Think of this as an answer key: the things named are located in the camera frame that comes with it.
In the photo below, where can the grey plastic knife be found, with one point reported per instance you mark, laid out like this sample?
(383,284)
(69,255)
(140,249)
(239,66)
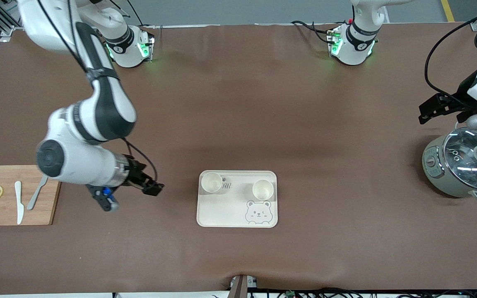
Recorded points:
(33,200)

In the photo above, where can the glass pot lid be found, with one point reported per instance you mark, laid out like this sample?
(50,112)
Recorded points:
(466,165)

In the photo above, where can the cream bear print tray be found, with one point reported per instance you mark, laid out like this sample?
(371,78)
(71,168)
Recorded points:
(222,211)

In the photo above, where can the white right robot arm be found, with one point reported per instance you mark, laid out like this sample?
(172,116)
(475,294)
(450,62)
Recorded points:
(77,161)

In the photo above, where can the white plastic knife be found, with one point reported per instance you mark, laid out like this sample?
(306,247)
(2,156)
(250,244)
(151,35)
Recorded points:
(19,207)

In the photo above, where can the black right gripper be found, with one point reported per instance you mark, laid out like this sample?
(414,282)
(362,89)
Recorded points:
(135,174)

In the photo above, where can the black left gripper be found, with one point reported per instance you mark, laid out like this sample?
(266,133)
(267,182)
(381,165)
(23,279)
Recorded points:
(455,104)

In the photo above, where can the white paper cup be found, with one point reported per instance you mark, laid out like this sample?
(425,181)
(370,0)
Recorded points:
(263,189)

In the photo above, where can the brown table mat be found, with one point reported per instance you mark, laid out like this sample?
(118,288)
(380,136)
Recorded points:
(222,124)

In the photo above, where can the grey-green electric cooking pot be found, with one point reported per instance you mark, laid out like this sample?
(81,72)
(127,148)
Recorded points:
(439,174)

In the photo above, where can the wooden cutting board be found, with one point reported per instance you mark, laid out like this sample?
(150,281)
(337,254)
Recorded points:
(44,215)

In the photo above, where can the white plastic cup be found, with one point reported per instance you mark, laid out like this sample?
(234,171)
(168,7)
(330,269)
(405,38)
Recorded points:
(211,183)

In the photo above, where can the silver table edge rail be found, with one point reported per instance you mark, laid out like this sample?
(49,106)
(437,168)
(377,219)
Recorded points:
(205,26)

